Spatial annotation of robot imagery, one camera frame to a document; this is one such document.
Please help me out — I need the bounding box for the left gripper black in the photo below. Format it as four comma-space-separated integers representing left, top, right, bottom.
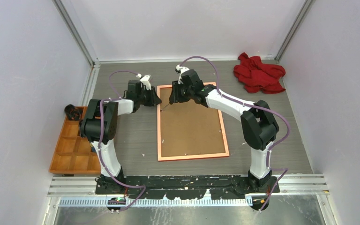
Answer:
138, 87, 162, 107

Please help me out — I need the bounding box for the red picture frame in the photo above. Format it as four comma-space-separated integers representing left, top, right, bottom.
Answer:
157, 85, 230, 161

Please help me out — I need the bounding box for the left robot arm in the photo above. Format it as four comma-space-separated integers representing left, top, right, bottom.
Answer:
80, 75, 162, 194

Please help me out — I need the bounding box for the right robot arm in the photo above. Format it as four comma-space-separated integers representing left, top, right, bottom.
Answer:
169, 66, 279, 192

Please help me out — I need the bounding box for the red cloth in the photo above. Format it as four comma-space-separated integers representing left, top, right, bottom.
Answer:
233, 52, 286, 94

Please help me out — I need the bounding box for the wooden compartment tray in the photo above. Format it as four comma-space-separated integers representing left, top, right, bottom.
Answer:
49, 118, 101, 175

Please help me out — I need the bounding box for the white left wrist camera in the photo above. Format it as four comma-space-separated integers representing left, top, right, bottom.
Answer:
136, 74, 151, 90

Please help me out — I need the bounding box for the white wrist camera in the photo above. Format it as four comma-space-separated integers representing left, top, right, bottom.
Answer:
136, 74, 151, 90
175, 64, 189, 84

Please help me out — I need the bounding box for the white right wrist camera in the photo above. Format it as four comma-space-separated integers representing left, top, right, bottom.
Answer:
175, 64, 189, 84

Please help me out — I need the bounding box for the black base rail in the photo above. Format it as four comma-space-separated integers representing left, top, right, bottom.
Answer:
95, 175, 279, 200

